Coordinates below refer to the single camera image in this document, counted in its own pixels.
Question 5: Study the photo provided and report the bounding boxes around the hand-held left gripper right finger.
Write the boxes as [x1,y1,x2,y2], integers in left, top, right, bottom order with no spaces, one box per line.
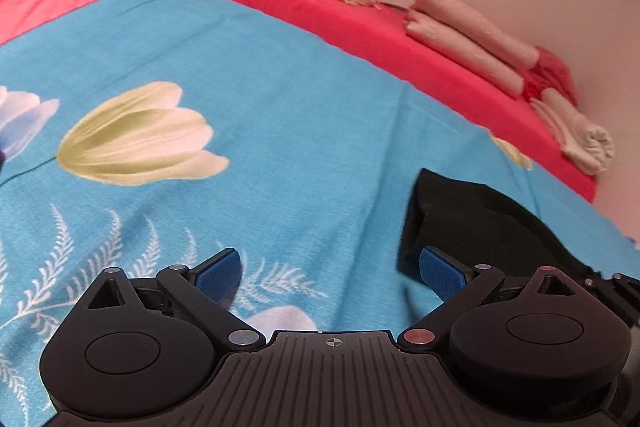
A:
[396,246,577,350]

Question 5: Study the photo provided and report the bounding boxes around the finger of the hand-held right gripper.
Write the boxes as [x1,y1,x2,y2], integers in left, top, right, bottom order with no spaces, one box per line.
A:
[582,273,640,329]

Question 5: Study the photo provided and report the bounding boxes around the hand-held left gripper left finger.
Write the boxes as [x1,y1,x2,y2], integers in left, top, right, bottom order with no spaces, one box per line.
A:
[87,248,265,352]

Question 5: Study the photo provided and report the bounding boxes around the black pants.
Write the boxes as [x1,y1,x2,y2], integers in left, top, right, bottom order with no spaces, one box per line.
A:
[397,168,609,304]

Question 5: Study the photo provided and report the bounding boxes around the beige rolled cloth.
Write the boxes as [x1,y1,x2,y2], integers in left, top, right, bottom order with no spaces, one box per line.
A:
[529,88,615,176]

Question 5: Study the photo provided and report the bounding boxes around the blue floral blanket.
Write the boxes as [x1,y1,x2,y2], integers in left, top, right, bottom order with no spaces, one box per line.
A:
[0,0,640,427]

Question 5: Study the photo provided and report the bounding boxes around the red crumpled cloth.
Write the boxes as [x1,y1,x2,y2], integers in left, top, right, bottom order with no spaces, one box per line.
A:
[520,47,579,108]

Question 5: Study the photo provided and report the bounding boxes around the red bed sheet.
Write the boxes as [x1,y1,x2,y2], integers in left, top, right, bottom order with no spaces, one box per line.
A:
[181,0,599,204]

